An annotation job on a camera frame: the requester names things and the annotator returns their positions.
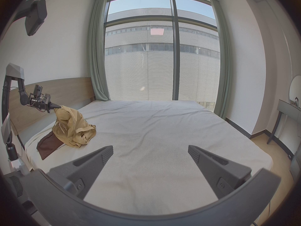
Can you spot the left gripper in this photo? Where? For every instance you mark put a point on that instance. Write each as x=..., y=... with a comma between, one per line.
x=40, y=103

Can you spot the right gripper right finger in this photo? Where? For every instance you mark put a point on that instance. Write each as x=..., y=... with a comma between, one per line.
x=218, y=176

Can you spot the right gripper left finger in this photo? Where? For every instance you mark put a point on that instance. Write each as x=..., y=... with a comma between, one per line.
x=82, y=176

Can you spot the tan shorts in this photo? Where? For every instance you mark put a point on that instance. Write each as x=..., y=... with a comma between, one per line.
x=70, y=128

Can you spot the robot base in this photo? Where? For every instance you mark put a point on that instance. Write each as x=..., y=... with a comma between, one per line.
x=20, y=167

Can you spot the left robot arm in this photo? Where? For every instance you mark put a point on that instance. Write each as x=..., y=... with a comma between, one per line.
x=14, y=70

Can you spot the bed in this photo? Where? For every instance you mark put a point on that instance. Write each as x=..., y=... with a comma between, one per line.
x=152, y=131

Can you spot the brown garment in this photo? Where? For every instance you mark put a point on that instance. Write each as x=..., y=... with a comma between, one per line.
x=48, y=146

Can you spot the grey-green curtain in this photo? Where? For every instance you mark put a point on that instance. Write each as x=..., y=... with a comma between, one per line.
x=98, y=55
x=223, y=79

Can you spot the grey dressing table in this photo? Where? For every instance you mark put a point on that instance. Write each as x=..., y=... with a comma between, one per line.
x=287, y=109

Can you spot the window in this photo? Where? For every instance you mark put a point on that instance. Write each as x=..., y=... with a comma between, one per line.
x=141, y=67

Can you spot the round mirror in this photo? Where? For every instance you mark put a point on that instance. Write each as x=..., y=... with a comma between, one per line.
x=295, y=88

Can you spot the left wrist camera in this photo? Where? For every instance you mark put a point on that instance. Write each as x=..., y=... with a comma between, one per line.
x=38, y=89

